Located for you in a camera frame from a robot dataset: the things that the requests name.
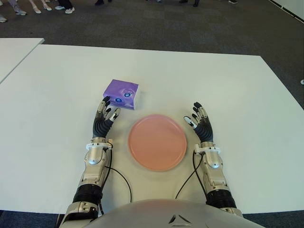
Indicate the person in dark shoes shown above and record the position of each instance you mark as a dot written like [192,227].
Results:
[196,3]
[99,2]

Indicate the pink round plate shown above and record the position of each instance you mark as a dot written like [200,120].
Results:
[156,142]

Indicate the person in dark trousers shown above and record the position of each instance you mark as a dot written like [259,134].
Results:
[69,10]

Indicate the silver robot torso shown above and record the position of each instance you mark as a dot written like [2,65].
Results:
[154,213]

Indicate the person in pale shoes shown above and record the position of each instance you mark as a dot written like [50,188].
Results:
[2,19]

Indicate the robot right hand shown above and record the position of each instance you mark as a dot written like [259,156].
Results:
[205,131]

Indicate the purple tissue paper pack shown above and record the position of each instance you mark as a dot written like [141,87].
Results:
[121,91]

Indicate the robot right arm silver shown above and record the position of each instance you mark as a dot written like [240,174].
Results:
[213,159]

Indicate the person in light trousers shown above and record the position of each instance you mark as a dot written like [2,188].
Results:
[21,12]

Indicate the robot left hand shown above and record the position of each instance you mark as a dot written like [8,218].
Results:
[101,127]

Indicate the person in black shoes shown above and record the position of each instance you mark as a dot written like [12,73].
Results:
[233,1]

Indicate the person in white sandals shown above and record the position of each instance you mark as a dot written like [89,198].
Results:
[37,10]

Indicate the white side table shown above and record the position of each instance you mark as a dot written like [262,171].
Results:
[14,54]

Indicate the robot left arm silver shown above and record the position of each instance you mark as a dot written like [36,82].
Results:
[93,156]

